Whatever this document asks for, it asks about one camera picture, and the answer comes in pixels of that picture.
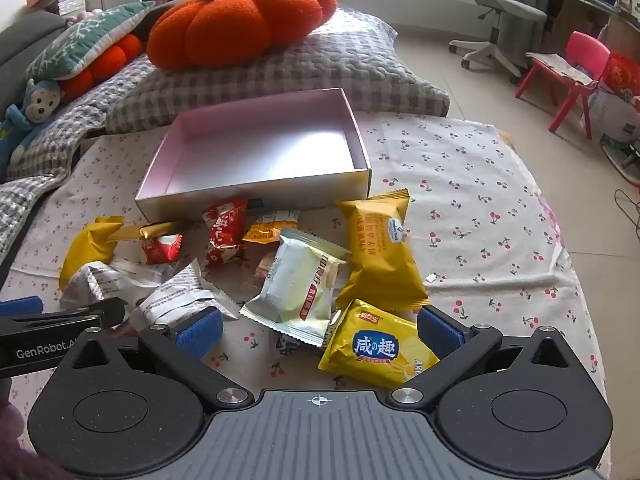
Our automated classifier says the black floor cable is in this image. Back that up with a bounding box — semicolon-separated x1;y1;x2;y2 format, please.
612;187;640;242

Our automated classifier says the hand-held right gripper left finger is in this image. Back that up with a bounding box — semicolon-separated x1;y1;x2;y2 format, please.
47;306;256;413

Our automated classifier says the grey checkered pillow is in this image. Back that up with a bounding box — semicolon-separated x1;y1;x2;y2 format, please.
104;7;451;134

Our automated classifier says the pink cardboard box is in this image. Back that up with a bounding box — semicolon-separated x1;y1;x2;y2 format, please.
134;87;372;223

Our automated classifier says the grey checkered blanket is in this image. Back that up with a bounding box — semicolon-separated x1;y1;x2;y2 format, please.
0;54;153;281

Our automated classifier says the grey sofa cushion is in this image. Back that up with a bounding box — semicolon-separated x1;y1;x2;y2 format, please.
0;10;67;97

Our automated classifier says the yellow packet with blue label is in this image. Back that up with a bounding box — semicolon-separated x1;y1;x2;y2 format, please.
317;299;441;389

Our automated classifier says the pink floral cloth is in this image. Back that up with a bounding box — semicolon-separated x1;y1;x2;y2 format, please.
534;189;567;262

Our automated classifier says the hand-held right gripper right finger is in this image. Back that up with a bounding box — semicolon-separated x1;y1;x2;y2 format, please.
387;305;593;411

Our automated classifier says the gold bar packet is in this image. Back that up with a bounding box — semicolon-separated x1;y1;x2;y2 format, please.
106;219;189;244

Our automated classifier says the pink plastic chair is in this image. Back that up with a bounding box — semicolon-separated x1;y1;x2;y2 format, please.
514;30;612;142

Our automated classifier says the folded printed cloth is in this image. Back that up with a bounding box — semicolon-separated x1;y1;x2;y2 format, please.
525;51;599;87

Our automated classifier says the small pink plush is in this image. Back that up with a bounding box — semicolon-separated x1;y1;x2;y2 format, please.
64;8;104;27

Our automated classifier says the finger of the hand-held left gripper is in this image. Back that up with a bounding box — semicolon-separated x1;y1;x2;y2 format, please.
0;296;44;317
0;298;127;335

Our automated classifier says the red gift box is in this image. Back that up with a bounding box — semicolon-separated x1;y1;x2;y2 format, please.
601;52;640;102

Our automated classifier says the small orange packet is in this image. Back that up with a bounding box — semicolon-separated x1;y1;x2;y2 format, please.
242;210;302;246

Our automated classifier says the blue monkey plush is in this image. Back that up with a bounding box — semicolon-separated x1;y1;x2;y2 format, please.
0;78;64;172

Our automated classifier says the grey office chair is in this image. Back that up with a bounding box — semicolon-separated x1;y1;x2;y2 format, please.
446;0;549;84

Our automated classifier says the green snowflake cushion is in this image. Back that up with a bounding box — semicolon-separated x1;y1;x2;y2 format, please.
24;1;157;82

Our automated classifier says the large yellow snack packet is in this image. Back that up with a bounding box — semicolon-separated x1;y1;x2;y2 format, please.
335;189;431;312

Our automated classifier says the purple fuzzy clothing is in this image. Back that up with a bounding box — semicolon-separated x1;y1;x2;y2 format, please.
0;376;72;480

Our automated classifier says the small orange plush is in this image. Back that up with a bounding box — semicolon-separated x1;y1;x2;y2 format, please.
59;33;144;102

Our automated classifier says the tan wafer packet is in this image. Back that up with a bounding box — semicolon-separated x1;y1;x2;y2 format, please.
254;250;280;282

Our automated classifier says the cream white snack packet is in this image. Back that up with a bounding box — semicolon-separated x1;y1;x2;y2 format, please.
239;226;352;348

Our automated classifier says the orange pumpkin plush pillow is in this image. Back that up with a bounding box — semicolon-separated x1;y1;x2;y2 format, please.
146;0;337;70

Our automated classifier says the small red white packet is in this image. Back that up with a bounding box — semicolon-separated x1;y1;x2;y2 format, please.
142;233;183;265

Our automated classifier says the red snack packet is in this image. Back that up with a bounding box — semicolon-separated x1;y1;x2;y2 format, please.
201;196;249;272

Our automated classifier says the dark desk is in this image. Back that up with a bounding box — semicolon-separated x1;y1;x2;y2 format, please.
549;0;640;53

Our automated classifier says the plain yellow snack packet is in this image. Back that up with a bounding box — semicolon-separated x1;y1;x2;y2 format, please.
58;215;124;292

